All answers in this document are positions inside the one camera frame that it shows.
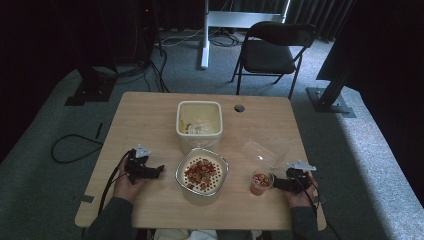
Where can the crumpled clear wrapper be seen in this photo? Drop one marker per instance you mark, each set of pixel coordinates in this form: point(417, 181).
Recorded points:
point(201, 128)

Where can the dark curtain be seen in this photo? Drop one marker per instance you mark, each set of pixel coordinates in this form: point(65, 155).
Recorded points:
point(320, 16)

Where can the white metal desk frame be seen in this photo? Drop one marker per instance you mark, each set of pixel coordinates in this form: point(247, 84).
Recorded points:
point(205, 40)

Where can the white perforated strainer basket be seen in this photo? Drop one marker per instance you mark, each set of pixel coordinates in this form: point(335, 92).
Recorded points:
point(213, 186)

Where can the clear plastic cup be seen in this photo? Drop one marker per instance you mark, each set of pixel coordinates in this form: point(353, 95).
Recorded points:
point(261, 185)

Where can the person's left hand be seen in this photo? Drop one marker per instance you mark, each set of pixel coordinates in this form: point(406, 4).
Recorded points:
point(125, 190)

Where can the black folding chair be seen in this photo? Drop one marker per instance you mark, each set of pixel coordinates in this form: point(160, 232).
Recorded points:
point(268, 56)

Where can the black strip on carpet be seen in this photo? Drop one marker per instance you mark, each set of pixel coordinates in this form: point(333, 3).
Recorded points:
point(99, 130)

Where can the black stand with bolted plate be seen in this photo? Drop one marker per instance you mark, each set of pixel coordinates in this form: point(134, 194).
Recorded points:
point(328, 100)

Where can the person's right hand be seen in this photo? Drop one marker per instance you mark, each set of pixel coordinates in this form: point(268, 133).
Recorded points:
point(301, 200)

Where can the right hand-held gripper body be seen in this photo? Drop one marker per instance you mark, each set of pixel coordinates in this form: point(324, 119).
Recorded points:
point(298, 181)

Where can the grey tape strip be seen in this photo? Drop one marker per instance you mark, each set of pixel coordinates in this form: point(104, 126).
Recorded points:
point(320, 200)
point(87, 199)

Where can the white cloth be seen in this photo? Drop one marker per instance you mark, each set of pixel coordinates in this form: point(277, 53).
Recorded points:
point(183, 235)

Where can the yellow scrap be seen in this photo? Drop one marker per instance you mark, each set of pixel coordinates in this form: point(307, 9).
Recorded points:
point(182, 126)

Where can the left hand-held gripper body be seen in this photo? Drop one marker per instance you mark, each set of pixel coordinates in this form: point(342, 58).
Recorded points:
point(135, 166)

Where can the black equipment rack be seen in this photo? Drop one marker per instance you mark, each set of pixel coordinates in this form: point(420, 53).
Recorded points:
point(136, 30)

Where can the cream square bin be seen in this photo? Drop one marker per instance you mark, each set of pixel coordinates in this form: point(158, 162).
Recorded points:
point(200, 115)

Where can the black stand with flat base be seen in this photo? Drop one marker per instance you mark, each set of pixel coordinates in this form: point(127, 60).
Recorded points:
point(91, 91)

